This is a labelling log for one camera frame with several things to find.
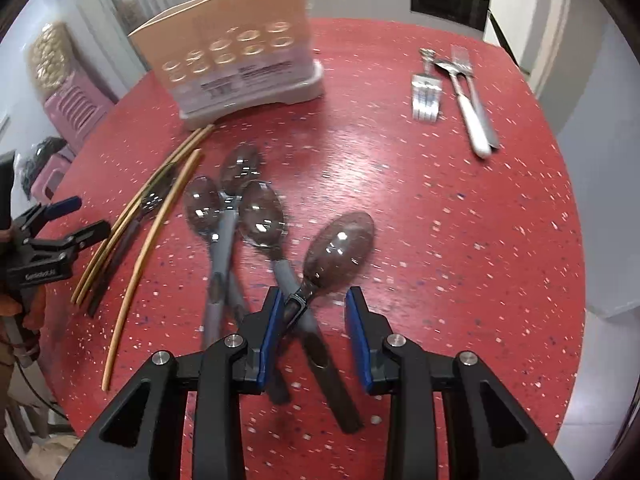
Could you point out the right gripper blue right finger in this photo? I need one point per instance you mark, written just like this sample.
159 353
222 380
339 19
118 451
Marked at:
489 434

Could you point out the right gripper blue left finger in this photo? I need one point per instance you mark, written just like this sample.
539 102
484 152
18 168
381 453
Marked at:
139 434

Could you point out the dark translucent plastic spoon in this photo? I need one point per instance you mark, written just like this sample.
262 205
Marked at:
332 260

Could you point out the left hand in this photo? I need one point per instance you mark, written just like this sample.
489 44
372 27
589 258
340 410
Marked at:
27 314

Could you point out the pink plastic stool stack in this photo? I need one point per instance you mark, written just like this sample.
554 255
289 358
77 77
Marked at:
75 109

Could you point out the bag of nuts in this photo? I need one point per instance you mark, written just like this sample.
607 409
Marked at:
50 59

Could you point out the beige cutlery holder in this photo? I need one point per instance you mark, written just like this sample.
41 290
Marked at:
217 57

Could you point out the short steel fork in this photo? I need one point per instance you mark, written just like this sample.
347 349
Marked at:
426 89

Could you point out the long steel fork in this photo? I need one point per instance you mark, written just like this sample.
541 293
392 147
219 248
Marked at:
461 59

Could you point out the white handled spoon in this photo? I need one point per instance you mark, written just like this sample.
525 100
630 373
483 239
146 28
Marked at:
476 133

